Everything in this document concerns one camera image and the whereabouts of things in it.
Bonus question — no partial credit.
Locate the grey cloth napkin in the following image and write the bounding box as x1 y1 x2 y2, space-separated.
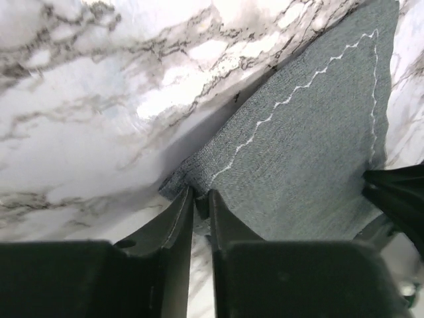
160 1 399 240

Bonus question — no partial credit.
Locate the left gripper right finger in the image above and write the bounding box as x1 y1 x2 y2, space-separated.
208 190 411 318

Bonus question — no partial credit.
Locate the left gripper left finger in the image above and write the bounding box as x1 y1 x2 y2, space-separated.
1 188 193 317

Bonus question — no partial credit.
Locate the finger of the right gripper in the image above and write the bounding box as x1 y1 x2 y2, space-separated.
362 164 423 245

